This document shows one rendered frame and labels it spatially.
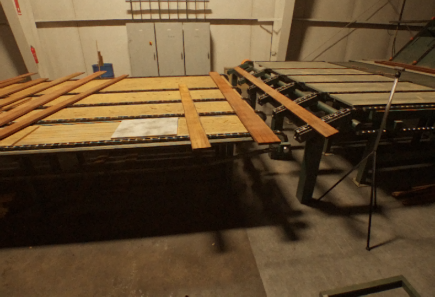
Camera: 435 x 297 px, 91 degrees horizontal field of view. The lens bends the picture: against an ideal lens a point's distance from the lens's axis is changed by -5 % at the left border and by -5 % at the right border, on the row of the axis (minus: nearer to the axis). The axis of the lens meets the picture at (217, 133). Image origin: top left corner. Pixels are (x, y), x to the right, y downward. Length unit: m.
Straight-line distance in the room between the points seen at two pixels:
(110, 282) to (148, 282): 0.29
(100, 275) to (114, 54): 6.98
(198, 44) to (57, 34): 4.39
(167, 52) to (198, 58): 0.95
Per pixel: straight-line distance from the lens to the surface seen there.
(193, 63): 7.38
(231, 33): 8.09
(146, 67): 7.48
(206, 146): 1.80
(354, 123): 2.47
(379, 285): 2.26
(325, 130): 2.17
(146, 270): 2.12
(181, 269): 2.07
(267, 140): 1.95
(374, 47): 10.64
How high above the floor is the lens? 1.72
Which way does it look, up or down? 24 degrees down
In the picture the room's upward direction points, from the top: straight up
